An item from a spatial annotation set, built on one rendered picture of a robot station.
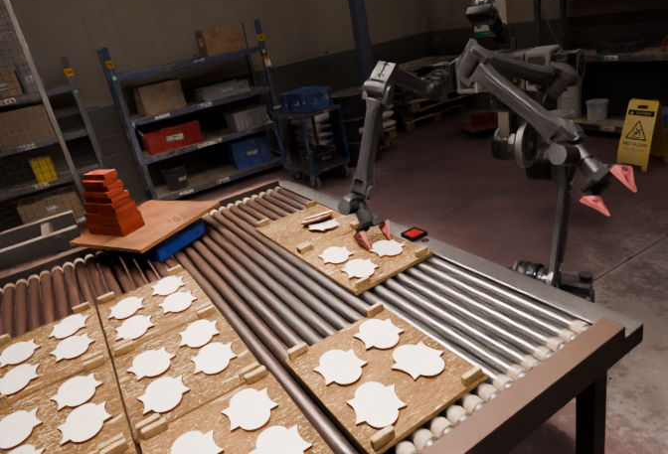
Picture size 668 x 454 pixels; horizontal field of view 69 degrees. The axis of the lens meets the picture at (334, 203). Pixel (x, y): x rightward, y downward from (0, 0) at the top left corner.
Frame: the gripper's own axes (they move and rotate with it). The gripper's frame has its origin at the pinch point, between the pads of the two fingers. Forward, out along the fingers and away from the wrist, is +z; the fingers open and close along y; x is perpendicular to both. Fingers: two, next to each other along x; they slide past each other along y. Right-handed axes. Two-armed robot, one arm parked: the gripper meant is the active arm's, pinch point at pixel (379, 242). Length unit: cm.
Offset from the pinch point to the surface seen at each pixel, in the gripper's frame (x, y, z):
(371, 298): -18.7, -22.0, 17.3
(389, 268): -13.2, -8.2, 11.0
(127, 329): 13, -93, -11
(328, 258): 3.9, -20.2, -3.1
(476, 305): -40, -2, 33
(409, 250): -9.2, 4.8, 8.2
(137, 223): 61, -74, -62
